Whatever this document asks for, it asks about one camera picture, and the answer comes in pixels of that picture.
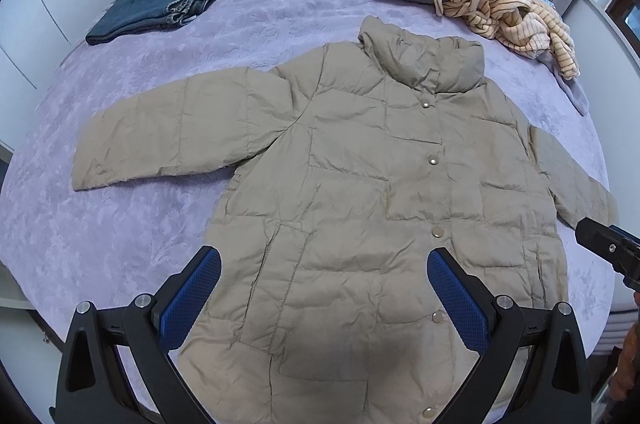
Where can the folded blue jeans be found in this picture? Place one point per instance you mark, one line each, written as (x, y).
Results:
(132, 17)

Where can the cream striped fleece garment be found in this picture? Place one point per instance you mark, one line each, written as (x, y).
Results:
(527, 27)

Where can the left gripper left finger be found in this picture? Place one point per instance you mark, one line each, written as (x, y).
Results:
(115, 366)

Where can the purple bed blanket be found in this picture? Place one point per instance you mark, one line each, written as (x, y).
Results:
(111, 243)

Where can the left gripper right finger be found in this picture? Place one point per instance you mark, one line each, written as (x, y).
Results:
(553, 386)

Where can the beige puffer jacket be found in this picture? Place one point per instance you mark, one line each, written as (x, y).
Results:
(352, 162)

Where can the dark framed window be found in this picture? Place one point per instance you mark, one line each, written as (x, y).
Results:
(625, 15)

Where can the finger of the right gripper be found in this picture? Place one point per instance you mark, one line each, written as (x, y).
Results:
(613, 244)

